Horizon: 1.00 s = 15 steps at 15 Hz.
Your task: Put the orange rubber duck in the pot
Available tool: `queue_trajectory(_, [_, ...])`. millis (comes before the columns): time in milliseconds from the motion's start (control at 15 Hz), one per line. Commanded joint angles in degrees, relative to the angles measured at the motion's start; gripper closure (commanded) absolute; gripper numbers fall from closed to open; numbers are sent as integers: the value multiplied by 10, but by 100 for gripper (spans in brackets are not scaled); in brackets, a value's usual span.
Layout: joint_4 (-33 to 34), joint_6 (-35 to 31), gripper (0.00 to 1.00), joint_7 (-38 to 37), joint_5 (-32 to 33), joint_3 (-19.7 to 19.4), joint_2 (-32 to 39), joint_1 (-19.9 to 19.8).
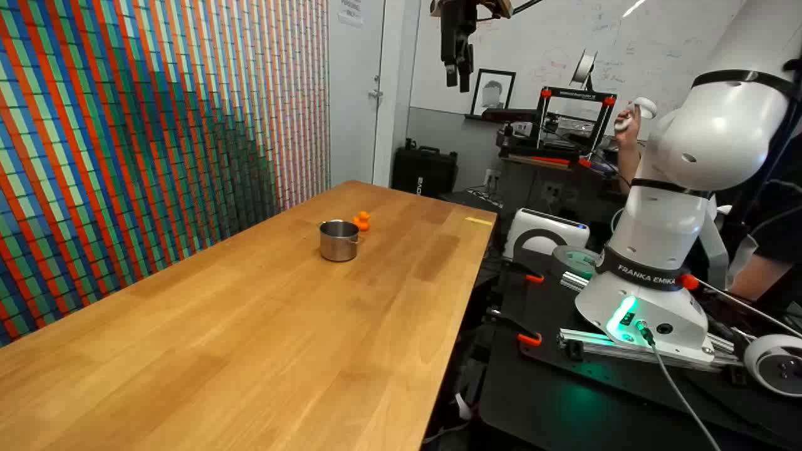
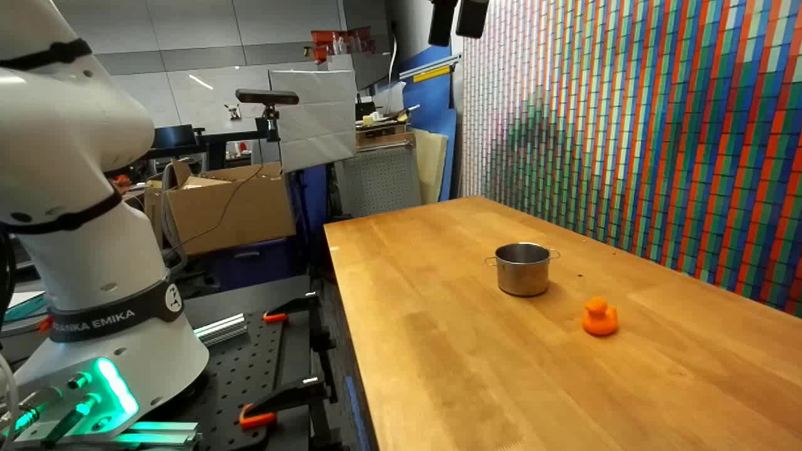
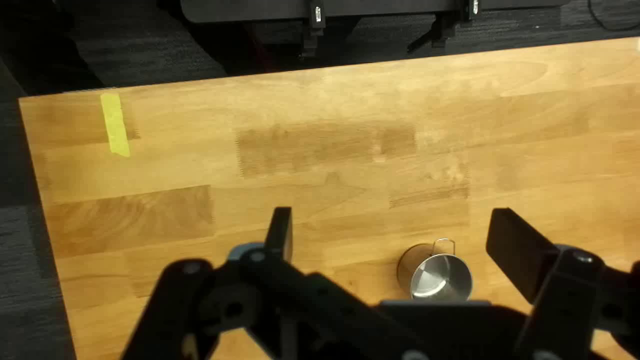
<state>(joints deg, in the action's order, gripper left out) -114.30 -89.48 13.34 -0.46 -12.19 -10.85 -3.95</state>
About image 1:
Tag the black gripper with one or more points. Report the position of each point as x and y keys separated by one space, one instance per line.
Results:
x=457 y=30

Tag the orange rubber duck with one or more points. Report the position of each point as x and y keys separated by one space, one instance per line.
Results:
x=360 y=220

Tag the operator forearm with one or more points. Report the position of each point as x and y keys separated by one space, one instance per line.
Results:
x=626 y=170

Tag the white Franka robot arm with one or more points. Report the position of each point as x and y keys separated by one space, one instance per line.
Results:
x=710 y=133

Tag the small steel pot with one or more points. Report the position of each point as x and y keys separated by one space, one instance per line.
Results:
x=338 y=242

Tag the operator hand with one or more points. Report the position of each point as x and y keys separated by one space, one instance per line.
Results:
x=626 y=132

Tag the framed portrait picture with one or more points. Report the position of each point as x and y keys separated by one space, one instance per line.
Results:
x=491 y=90

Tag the white door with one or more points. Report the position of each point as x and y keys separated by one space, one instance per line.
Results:
x=360 y=90

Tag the black hard case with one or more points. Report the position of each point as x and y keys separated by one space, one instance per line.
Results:
x=424 y=170

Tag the black red 3D printer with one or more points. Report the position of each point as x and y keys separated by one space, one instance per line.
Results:
x=571 y=123

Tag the white filament spool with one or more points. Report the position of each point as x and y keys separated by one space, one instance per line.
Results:
x=585 y=66

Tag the dark desk under printer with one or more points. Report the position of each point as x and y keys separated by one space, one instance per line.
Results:
x=553 y=188

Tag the white box device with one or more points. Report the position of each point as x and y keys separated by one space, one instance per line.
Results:
x=543 y=231

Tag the white VR controller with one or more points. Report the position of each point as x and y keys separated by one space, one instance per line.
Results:
x=640 y=108

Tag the orange clamp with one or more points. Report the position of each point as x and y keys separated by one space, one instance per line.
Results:
x=535 y=279
x=528 y=339

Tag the green round disc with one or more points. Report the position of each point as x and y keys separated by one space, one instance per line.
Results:
x=576 y=262

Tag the black robot cart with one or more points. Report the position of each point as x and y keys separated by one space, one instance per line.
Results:
x=576 y=402

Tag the white round device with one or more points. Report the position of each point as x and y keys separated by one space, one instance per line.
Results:
x=775 y=363

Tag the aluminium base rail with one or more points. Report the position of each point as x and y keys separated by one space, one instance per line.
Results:
x=634 y=352

